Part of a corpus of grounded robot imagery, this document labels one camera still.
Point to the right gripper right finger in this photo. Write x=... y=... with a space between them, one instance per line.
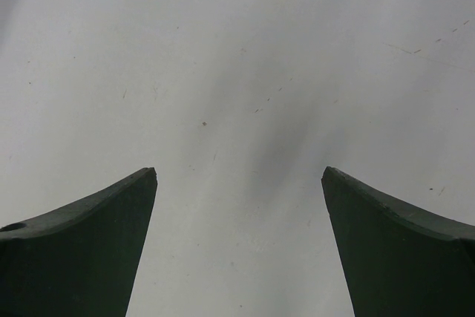
x=398 y=259

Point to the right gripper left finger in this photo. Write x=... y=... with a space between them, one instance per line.
x=82 y=258

